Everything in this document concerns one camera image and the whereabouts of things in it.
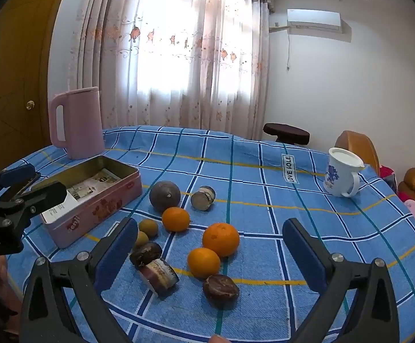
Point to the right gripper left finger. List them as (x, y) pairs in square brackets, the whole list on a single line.
[(46, 315)]

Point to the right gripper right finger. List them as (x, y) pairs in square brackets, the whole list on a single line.
[(372, 316)]

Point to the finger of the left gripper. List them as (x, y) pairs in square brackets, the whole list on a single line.
[(16, 180), (26, 206)]

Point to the round purple fruit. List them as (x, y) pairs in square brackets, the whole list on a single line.
[(163, 195)]

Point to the dark brown chestnut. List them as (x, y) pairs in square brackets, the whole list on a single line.
[(220, 289)]

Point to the large orange mandarin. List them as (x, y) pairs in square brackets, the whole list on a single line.
[(222, 238)]

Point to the cut purple yam piece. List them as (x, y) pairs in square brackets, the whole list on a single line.
[(203, 198)]

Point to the person's left hand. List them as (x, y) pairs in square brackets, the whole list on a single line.
[(218, 339)]

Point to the printed leaflet in tin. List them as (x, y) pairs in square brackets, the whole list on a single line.
[(80, 193)]

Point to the brown wooden door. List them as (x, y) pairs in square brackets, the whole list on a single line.
[(26, 28)]

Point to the brass door knob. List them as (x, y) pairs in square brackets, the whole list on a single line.
[(30, 105)]

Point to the pink metal tin box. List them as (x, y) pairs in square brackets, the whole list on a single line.
[(96, 210)]

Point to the pink electric kettle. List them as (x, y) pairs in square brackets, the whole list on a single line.
[(75, 123)]

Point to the white blue floral mug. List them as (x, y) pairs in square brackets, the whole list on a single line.
[(342, 177)]

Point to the blue plaid tablecloth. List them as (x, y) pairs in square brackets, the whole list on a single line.
[(258, 186)]

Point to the orange wooden chair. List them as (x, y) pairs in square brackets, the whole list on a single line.
[(361, 145)]

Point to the dark round stool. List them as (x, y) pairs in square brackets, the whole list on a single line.
[(287, 133)]

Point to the floral sheer curtain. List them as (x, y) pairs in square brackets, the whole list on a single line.
[(199, 64)]

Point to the white air conditioner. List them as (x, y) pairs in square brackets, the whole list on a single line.
[(311, 19)]

